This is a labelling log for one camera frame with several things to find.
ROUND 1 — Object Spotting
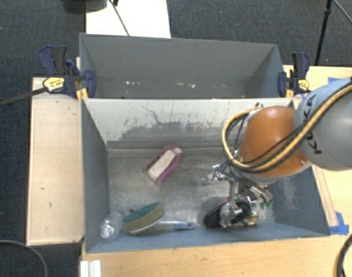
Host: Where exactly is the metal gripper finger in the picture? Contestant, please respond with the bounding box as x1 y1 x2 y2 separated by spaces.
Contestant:
222 201 244 216
219 212 238 228

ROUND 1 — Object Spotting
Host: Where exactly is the black disc with pink rim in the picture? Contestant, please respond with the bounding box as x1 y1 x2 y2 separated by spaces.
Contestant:
203 199 259 229

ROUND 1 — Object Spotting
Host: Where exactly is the clear pen with blue end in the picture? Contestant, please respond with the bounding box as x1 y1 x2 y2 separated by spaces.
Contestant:
158 219 200 231

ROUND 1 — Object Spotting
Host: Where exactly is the green and tan round sponge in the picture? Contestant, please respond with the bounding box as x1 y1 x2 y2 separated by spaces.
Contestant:
123 201 166 236

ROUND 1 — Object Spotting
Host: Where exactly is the clear plastic bottle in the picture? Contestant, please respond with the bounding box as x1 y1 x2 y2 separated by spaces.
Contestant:
100 211 125 241

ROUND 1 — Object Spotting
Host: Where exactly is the grey metal bin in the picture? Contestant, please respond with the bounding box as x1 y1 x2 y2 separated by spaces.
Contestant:
78 32 331 254

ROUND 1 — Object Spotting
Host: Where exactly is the pale wood board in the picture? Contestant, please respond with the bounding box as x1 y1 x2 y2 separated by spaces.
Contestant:
26 76 86 246

